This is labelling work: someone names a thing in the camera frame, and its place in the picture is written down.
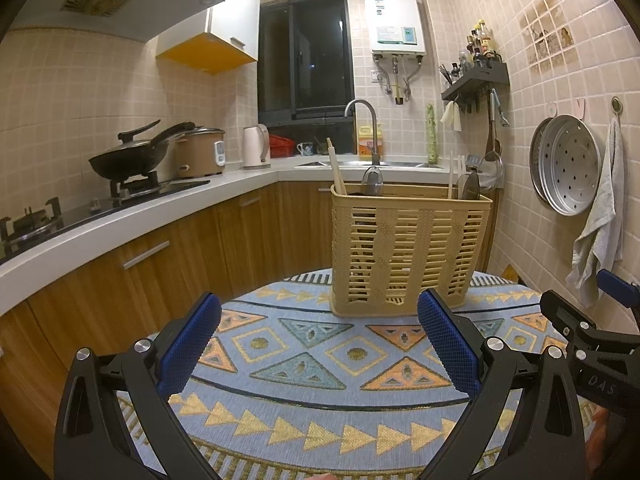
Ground black gas stove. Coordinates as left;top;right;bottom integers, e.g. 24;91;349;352
0;170;212;262

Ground dark window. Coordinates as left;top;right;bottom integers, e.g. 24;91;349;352
257;0;357;129

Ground black wok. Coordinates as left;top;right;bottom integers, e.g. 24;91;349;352
89;120;197;182

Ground tan wooden chopstick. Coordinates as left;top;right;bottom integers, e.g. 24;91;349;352
326;137;347;196

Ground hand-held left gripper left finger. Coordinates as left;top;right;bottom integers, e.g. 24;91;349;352
54;291;222;480

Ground metal faucet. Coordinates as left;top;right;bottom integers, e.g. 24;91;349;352
345;99;382;166

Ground white kitchen counter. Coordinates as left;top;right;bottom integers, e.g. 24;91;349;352
0;157;501;319

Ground beige rice cooker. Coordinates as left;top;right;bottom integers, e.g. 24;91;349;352
172;127;227;179

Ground person's right hand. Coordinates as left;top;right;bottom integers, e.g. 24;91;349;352
582;405;632;480

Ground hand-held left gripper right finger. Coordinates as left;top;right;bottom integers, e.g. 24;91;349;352
417;287;587;480

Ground yellow dish soap bottle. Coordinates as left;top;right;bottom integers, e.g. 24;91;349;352
356;122;385;157

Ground white electric kettle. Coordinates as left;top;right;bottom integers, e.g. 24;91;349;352
242;124;272;170

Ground metal water heater pipes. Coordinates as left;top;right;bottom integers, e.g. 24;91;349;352
372;54;424;107

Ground black ladle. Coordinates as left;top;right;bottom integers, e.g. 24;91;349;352
361;166;385;197

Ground hanging metal spatula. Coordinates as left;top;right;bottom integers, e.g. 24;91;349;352
484;89;503;163

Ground white hanging cloth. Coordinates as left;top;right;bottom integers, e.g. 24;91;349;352
440;101;464;132

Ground row of condiment bottles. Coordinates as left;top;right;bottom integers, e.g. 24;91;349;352
459;19;504;69

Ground grey hanging towel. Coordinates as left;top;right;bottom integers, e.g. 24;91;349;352
566;117;626;309

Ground white wall cabinet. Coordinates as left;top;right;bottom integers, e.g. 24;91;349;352
155;0;264;77

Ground white water heater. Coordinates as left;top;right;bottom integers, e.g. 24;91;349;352
363;0;428;56

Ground green dish scrubber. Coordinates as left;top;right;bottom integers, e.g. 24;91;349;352
425;104;437;163

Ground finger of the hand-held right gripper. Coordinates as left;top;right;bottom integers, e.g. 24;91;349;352
597;268;640;312
539;289;601;357

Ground patterned blue tablecloth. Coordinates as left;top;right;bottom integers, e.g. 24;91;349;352
115;267;601;480

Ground black wall spice rack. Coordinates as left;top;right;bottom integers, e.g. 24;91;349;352
440;62;511;104

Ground steel sink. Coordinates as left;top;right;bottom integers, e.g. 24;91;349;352
295;159;444;170

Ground metal steamer tray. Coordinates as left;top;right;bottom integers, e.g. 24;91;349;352
530;114;601;217

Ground wooden base cabinets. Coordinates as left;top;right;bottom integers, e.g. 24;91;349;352
0;180;501;461

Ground beige plastic utensil basket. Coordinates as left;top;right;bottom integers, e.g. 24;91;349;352
329;183;493;318

